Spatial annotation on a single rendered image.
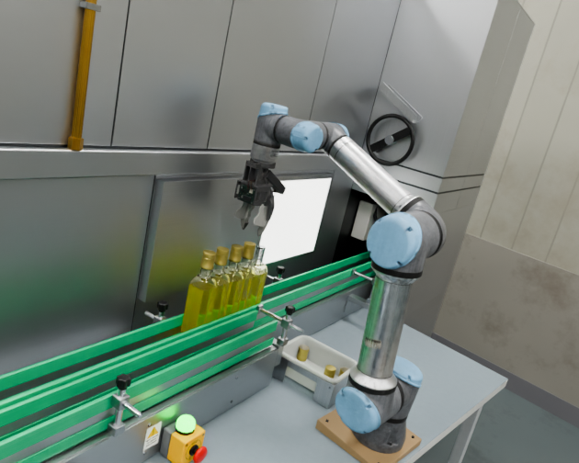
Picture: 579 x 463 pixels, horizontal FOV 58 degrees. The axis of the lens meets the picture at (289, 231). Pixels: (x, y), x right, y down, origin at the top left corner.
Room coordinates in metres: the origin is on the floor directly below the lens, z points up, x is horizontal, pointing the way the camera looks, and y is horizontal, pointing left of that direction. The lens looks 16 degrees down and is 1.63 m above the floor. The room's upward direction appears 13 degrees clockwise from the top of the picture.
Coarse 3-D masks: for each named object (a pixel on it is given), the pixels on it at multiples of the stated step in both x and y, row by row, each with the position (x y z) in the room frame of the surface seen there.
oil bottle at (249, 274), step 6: (240, 264) 1.44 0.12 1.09; (246, 270) 1.41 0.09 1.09; (252, 270) 1.43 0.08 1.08; (246, 276) 1.40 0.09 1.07; (252, 276) 1.42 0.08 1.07; (246, 282) 1.41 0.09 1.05; (252, 282) 1.43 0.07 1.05; (246, 288) 1.41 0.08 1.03; (252, 288) 1.44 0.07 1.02; (246, 294) 1.42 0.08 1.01; (240, 300) 1.40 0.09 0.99; (246, 300) 1.42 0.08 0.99; (240, 306) 1.40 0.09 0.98; (246, 306) 1.43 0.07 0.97
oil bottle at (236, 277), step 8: (232, 272) 1.36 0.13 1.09; (240, 272) 1.38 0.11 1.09; (232, 280) 1.35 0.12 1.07; (240, 280) 1.38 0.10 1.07; (232, 288) 1.35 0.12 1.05; (240, 288) 1.38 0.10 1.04; (232, 296) 1.36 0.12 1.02; (232, 304) 1.36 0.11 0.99; (224, 312) 1.35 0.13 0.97; (232, 312) 1.37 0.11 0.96
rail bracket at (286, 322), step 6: (258, 306) 1.45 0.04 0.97; (288, 306) 1.40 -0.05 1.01; (258, 312) 1.45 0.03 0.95; (264, 312) 1.44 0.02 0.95; (270, 312) 1.44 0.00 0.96; (288, 312) 1.39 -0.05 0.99; (276, 318) 1.42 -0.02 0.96; (288, 318) 1.40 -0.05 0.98; (282, 324) 1.40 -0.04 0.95; (288, 324) 1.39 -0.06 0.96; (282, 330) 1.40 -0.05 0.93; (300, 330) 1.38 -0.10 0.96; (282, 336) 1.40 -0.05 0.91; (282, 342) 1.39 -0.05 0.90
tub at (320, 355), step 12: (300, 336) 1.57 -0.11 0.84; (288, 348) 1.50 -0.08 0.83; (312, 348) 1.56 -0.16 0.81; (324, 348) 1.54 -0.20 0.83; (312, 360) 1.55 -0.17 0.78; (324, 360) 1.53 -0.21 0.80; (336, 360) 1.51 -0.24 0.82; (348, 360) 1.49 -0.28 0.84; (312, 372) 1.37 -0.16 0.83; (336, 372) 1.50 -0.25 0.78; (348, 372) 1.41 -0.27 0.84
